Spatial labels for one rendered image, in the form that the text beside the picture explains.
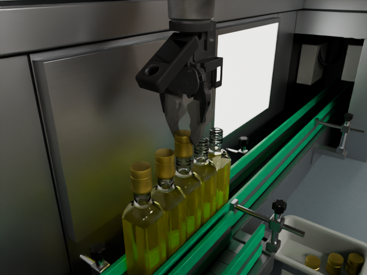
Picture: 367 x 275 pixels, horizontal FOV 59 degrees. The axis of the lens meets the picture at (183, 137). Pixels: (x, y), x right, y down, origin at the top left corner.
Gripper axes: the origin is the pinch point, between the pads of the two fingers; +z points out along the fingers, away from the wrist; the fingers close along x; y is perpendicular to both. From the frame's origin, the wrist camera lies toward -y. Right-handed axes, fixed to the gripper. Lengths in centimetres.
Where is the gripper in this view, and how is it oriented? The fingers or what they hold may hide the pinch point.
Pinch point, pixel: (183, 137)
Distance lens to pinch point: 59.4
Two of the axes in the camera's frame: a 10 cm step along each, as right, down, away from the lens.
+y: 5.8, -3.4, 7.3
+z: 0.0, 9.1, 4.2
